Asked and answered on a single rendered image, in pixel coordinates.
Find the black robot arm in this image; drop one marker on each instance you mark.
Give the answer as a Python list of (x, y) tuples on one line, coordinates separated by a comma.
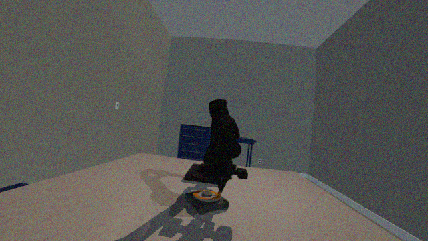
[(225, 131)]

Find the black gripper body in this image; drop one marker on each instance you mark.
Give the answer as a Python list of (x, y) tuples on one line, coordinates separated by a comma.
[(205, 168)]

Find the orange round plate with holes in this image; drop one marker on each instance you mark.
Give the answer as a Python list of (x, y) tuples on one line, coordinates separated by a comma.
[(215, 196)]

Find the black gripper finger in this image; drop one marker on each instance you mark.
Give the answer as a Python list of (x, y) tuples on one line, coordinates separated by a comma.
[(224, 183), (218, 182)]

